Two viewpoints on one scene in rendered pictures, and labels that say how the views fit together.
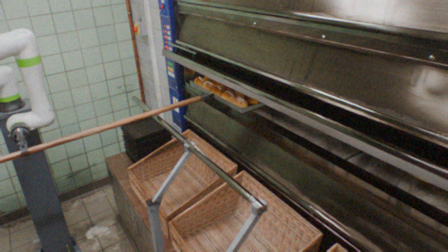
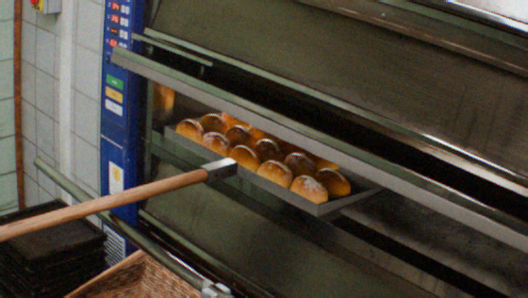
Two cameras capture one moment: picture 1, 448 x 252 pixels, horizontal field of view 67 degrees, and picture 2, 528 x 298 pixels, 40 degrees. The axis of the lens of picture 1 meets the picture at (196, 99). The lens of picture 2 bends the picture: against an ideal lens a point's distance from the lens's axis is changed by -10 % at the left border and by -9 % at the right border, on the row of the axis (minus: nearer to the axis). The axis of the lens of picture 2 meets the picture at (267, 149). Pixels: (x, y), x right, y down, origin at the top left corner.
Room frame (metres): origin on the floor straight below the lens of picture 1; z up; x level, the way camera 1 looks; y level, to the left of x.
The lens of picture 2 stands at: (0.14, 0.34, 1.95)
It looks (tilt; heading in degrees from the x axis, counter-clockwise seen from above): 22 degrees down; 343
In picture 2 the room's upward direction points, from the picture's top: 5 degrees clockwise
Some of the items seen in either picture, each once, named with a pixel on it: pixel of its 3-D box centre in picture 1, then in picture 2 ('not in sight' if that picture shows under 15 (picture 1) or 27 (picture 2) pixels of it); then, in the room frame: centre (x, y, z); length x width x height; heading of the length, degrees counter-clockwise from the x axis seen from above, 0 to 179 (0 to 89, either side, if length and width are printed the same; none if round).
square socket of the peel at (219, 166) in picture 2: (206, 96); (219, 170); (1.78, -0.06, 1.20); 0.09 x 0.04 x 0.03; 118
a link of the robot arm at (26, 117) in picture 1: (19, 124); not in sight; (1.62, 0.95, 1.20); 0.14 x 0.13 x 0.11; 29
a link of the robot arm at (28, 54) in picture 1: (24, 47); not in sight; (1.68, 0.84, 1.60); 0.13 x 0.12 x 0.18; 145
